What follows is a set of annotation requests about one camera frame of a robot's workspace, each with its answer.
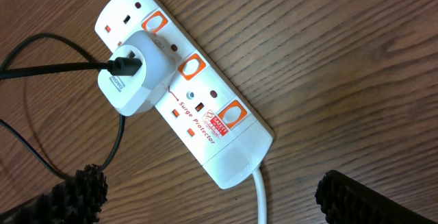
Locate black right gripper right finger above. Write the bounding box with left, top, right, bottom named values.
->
left=315, top=170, right=436, bottom=224

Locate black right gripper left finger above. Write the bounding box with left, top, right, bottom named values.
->
left=1, top=164, right=108, bottom=224

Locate white power strip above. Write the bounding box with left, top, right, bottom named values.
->
left=94, top=0, right=274, bottom=189

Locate black USB charging cable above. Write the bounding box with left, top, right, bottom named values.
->
left=0, top=33, right=143, bottom=181

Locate white USB charger adapter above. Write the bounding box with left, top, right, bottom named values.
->
left=97, top=31, right=176, bottom=116

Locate white power strip cord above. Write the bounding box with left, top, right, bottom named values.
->
left=252, top=167, right=268, bottom=224

